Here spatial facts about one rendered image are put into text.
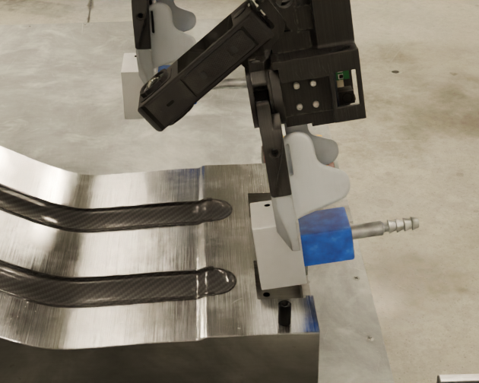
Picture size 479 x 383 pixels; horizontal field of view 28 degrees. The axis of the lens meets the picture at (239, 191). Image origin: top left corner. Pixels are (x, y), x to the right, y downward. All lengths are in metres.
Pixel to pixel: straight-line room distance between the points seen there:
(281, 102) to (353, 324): 0.27
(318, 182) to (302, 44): 0.10
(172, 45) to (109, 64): 0.45
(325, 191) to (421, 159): 2.09
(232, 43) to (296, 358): 0.24
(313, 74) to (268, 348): 0.21
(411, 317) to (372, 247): 0.28
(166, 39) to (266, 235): 0.29
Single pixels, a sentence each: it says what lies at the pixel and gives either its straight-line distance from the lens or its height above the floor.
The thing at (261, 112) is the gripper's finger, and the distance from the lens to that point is 0.67.
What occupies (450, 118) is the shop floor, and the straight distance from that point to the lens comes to 3.03.
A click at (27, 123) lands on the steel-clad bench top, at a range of 1.25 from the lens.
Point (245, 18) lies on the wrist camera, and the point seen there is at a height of 1.11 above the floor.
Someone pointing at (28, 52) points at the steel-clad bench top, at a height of 0.80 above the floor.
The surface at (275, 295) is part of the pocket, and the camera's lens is 0.81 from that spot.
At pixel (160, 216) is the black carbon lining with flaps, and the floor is 0.88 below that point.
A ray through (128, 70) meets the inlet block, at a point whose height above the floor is 0.96.
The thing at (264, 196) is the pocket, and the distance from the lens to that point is 0.89.
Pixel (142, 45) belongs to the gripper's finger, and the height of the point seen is 1.00.
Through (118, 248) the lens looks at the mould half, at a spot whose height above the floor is 0.88.
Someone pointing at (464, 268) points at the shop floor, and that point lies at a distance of 2.35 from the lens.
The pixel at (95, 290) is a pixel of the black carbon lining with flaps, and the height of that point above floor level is 0.88.
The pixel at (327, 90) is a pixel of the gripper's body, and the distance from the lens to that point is 0.69.
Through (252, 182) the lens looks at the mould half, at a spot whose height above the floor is 0.89.
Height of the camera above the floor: 1.36
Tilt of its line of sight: 31 degrees down
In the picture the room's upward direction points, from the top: 1 degrees counter-clockwise
